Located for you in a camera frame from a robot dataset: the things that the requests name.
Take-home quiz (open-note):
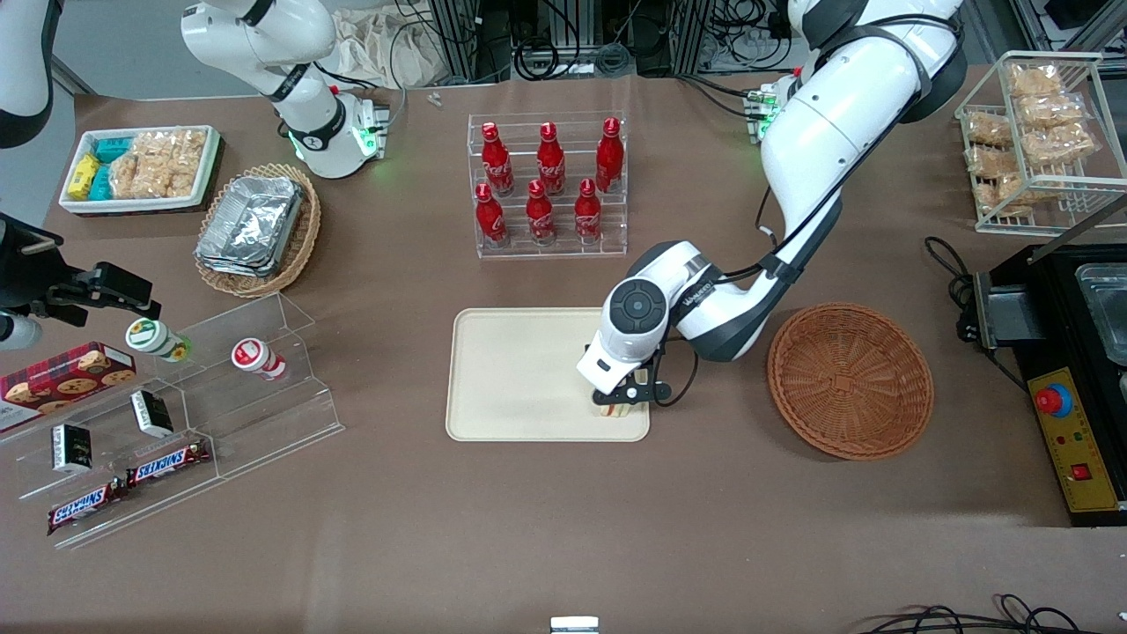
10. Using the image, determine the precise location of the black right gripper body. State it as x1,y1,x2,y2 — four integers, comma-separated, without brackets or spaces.
0,213,65,313

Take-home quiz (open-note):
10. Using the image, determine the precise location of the triangular sandwich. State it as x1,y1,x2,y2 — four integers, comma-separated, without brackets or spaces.
592,392,651,417

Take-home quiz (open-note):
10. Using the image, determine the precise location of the beige rectangular tray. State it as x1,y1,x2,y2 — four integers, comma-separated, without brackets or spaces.
446,307,651,442

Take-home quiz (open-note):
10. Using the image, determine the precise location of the light oval wicker basket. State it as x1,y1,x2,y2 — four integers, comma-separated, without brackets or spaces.
194,163,322,299

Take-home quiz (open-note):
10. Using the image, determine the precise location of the brown round wicker basket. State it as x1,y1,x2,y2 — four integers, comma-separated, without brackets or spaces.
767,303,934,461

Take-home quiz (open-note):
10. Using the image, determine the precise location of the green lid yogurt bottle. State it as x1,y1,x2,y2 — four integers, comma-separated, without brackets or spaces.
125,318,193,364

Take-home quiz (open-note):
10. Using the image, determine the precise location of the white rectangular snack bin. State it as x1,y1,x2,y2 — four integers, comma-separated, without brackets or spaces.
59,126,221,215

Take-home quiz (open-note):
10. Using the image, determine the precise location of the yellow snack packet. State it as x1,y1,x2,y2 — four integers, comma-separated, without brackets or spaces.
69,154,101,200

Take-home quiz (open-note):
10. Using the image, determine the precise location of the red cookie box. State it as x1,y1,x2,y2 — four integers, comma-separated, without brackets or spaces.
0,342,137,432

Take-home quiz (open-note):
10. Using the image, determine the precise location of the clear bag of rice crackers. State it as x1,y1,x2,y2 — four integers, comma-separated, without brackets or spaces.
134,129,208,199
109,145,168,200

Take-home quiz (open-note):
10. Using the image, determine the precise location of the small black carton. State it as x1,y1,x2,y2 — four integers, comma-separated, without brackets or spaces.
51,424,94,475
130,390,175,439

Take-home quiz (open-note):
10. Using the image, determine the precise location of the clear acrylic bottle rack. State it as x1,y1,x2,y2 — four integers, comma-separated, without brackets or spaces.
467,112,629,259

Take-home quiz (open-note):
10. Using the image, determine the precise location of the stack of foil trays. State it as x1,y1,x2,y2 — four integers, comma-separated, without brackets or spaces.
195,175,305,278

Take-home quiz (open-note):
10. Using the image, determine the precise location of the red lid yogurt bottle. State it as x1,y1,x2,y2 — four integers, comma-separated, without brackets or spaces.
232,338,288,381

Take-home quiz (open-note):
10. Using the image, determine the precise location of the red cola bottle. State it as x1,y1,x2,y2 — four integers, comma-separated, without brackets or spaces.
482,122,515,196
475,182,508,247
526,179,556,247
595,117,625,194
574,178,603,245
537,122,566,195

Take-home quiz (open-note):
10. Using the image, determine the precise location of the snickers chocolate bar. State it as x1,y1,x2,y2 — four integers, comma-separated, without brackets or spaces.
126,440,212,488
47,480,127,536

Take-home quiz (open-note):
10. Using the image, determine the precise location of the clear acrylic step shelf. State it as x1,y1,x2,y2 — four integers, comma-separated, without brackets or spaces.
0,293,344,551

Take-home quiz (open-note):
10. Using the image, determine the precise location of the beige crumpled cloth bag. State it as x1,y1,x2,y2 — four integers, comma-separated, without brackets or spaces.
333,7,452,89

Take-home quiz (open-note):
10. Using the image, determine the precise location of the grey metal box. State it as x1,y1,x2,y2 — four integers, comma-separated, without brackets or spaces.
973,273,1049,350

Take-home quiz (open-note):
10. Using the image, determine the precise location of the bagged fried snack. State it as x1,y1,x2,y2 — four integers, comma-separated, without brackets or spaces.
969,145,1020,180
979,174,1036,217
1021,123,1098,168
1017,94,1086,129
967,113,1014,147
1008,64,1063,98

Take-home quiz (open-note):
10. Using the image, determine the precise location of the black appliance housing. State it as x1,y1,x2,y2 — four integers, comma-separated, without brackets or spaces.
986,242,1127,527

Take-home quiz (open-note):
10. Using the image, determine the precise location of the yellow control box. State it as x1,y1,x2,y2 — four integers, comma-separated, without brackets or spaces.
1028,367,1121,513

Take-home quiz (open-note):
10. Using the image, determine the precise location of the metal pan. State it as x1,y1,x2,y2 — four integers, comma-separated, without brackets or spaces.
1076,262,1127,366

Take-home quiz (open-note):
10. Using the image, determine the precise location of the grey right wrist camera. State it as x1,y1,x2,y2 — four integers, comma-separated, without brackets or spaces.
0,313,43,353

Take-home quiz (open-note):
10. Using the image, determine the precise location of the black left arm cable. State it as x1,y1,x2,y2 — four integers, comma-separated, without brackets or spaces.
652,13,962,408

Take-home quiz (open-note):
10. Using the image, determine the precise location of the black appliance power cable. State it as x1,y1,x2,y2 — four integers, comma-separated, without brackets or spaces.
924,236,1031,393

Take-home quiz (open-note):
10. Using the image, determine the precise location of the aluminium frame with cables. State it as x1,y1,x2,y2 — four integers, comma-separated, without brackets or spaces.
396,0,793,82

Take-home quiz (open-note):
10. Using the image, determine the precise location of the black floor cable bundle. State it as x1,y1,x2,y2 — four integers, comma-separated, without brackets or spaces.
858,594,1106,634

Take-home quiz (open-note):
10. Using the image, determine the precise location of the white wire rack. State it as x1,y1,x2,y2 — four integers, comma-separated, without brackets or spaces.
955,51,1127,236

